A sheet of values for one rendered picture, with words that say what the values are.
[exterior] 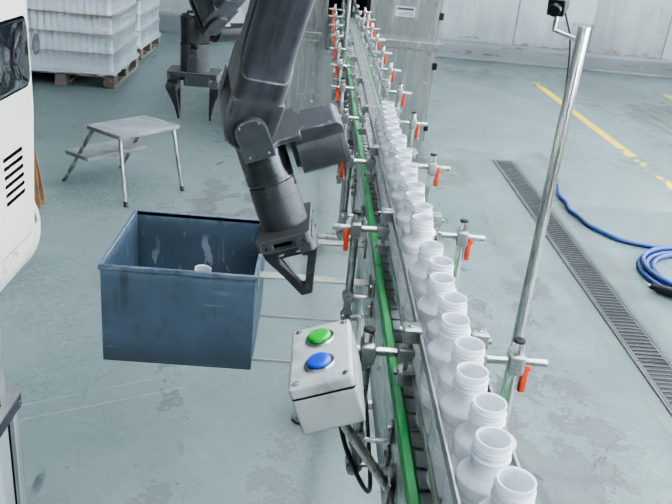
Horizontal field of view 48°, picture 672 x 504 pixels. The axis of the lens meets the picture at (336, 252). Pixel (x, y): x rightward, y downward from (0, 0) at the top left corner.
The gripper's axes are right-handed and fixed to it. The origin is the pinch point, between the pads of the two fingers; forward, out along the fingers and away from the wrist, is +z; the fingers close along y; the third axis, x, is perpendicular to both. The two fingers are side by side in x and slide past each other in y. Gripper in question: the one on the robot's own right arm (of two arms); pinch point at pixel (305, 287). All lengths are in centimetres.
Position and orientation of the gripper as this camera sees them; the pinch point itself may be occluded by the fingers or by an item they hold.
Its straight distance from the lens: 94.4
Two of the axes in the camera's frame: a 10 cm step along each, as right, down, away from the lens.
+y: -0.1, -4.0, 9.2
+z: 2.6, 8.8, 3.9
